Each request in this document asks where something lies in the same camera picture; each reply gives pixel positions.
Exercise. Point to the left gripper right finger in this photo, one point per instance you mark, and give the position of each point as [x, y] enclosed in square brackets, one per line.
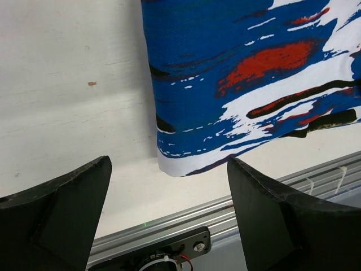
[282, 228]

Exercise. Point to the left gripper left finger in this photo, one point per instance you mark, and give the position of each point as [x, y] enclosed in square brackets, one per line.
[52, 226]

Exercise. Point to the blue white patterned trousers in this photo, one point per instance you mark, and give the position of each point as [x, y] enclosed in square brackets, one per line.
[229, 76]

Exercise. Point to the aluminium frame rail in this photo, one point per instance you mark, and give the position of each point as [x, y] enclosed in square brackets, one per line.
[338, 179]

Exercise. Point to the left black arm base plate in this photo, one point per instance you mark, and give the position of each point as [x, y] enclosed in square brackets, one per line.
[149, 253]

